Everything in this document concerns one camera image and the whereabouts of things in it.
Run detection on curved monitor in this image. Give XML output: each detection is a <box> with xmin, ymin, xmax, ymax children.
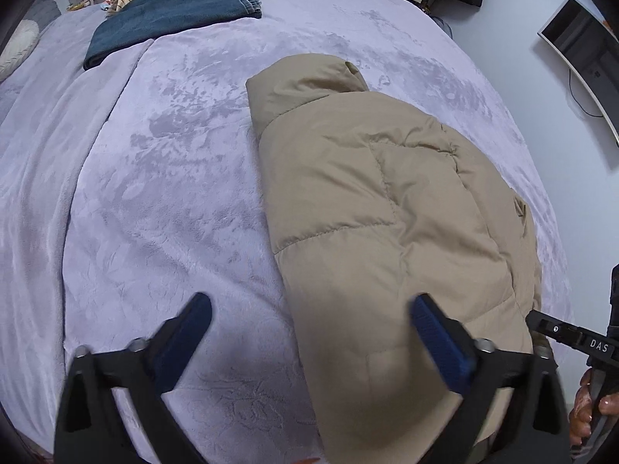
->
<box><xmin>538</xmin><ymin>0</ymin><xmax>619</xmax><ymax>148</ymax></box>

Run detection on colourful packets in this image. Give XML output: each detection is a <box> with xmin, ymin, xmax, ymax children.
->
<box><xmin>68</xmin><ymin>0</ymin><xmax>119</xmax><ymax>13</ymax></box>

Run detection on person's right hand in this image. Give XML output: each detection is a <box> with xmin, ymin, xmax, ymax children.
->
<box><xmin>569</xmin><ymin>370</ymin><xmax>619</xmax><ymax>460</ymax></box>

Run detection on round white pleated pillow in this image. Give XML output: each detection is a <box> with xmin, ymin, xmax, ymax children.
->
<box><xmin>0</xmin><ymin>19</ymin><xmax>39</xmax><ymax>83</ymax></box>

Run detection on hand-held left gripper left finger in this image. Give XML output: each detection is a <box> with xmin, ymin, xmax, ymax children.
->
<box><xmin>53</xmin><ymin>292</ymin><xmax>214</xmax><ymax>464</ymax></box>

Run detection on grey quilted headboard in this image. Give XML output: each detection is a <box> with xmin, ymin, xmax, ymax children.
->
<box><xmin>26</xmin><ymin>0</ymin><xmax>65</xmax><ymax>34</ymax></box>

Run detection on folded blue jeans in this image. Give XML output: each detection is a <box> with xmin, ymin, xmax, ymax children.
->
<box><xmin>83</xmin><ymin>0</ymin><xmax>263</xmax><ymax>71</ymax></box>

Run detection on purple fleece bed blanket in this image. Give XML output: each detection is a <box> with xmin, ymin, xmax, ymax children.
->
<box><xmin>0</xmin><ymin>0</ymin><xmax>576</xmax><ymax>464</ymax></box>

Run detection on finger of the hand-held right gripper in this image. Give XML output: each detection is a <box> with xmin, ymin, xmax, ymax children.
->
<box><xmin>525</xmin><ymin>308</ymin><xmax>612</xmax><ymax>355</ymax></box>

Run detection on black monitor cable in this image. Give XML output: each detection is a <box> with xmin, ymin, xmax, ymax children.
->
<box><xmin>568</xmin><ymin>70</ymin><xmax>605</xmax><ymax>119</ymax></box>

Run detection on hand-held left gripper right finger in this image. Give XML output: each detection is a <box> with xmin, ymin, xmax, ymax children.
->
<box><xmin>410</xmin><ymin>292</ymin><xmax>571</xmax><ymax>464</ymax></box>

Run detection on beige puffer jacket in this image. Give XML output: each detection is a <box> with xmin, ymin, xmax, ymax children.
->
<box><xmin>246</xmin><ymin>55</ymin><xmax>545</xmax><ymax>464</ymax></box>

